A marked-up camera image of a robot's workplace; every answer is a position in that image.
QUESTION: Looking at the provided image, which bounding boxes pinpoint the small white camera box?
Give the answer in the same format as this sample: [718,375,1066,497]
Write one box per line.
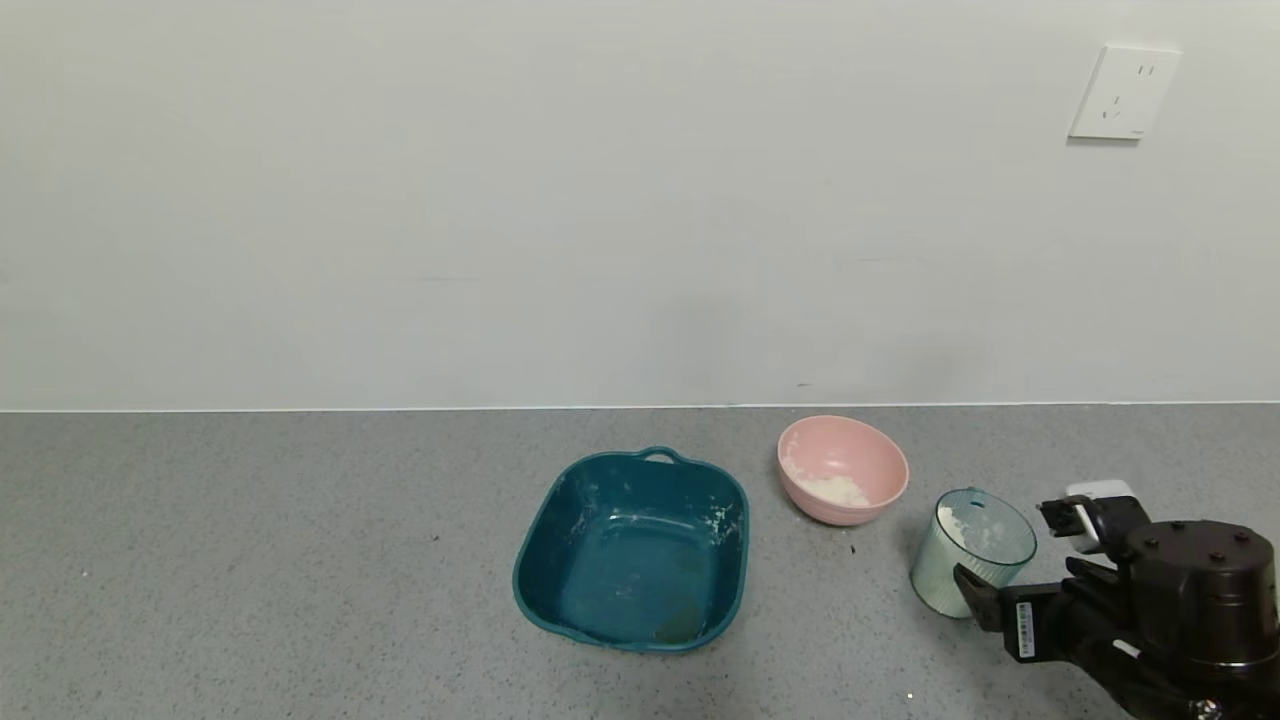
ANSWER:
[1065,480,1136,553]

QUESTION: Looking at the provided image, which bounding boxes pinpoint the teal square plastic tray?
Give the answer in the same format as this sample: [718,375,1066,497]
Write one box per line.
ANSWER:
[512,446,751,654]

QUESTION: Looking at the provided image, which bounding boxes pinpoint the white wall socket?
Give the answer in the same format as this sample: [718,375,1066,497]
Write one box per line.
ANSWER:
[1068,45,1182,141]

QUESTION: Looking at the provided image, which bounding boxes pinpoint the pink round bowl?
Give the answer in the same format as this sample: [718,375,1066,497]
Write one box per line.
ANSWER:
[777,415,910,527]

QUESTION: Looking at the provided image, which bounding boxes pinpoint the pale yellow powder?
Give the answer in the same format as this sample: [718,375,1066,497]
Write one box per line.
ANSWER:
[798,474,871,509]

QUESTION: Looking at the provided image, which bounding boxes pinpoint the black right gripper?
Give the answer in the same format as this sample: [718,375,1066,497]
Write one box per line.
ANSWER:
[953,556,1129,666]

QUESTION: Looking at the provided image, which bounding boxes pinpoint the ribbed transparent blue cup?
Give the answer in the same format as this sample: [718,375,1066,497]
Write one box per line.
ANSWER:
[909,488,1038,619]

